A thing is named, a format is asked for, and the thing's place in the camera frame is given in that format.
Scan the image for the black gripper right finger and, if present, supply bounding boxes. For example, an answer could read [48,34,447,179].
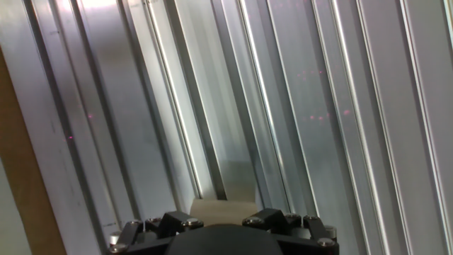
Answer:
[241,208,285,232]

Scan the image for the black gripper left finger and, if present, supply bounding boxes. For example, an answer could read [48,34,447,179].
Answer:
[155,210,205,239]

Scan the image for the wooden cube block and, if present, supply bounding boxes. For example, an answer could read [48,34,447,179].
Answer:
[189,198,260,227]

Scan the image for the brown cardboard board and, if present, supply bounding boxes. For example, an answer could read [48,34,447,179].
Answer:
[0,48,69,255]

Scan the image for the checkerboard calibration paper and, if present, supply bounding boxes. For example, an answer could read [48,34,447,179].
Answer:
[0,158,33,255]

